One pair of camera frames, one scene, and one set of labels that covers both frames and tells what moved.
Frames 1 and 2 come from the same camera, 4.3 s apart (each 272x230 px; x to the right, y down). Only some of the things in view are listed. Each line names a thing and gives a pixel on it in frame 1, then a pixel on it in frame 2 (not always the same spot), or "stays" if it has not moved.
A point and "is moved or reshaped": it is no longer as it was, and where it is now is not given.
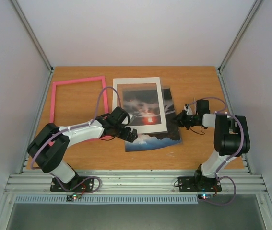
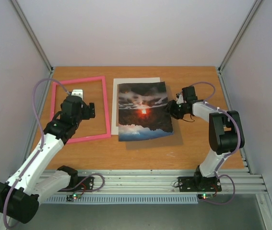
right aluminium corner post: (239, 35) stays
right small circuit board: (204, 196) stays
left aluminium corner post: (36, 39) stays
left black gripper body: (117, 133) to (79, 117)
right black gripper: (186, 119) to (172, 108)
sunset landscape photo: (144, 105) is moved or reshaped
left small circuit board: (74, 196) stays
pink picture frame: (53, 98) stays
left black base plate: (86, 186) stays
